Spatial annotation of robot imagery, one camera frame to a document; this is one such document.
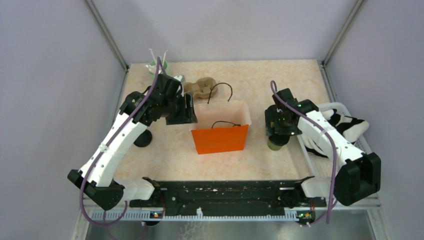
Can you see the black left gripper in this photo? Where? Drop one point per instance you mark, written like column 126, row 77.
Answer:
column 187, row 114

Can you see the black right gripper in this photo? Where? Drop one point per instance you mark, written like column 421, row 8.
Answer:
column 272, row 115

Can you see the orange paper bag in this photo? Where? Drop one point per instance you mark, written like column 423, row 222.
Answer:
column 222, row 126

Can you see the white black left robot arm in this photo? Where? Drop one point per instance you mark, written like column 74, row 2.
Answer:
column 165, row 98

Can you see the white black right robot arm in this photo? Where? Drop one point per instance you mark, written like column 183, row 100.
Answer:
column 355, row 174

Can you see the brown cardboard cup carrier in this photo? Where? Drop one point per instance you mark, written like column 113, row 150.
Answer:
column 203, row 88

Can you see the stack of black lids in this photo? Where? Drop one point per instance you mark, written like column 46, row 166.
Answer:
column 144, row 139

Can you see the green straw holder cup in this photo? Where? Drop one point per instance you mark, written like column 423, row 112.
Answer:
column 151, row 67

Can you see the white plastic basket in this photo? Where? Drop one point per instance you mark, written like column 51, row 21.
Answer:
column 345, row 150

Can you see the black white cloth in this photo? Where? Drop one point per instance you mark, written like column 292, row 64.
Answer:
column 350, row 127

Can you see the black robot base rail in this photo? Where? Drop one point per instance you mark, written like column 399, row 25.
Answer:
column 249, row 198

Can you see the aluminium frame rail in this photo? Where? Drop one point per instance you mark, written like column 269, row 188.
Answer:
column 97, row 17
column 357, row 7

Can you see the right aluminium frame rail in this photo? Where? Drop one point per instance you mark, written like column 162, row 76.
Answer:
column 357, row 7

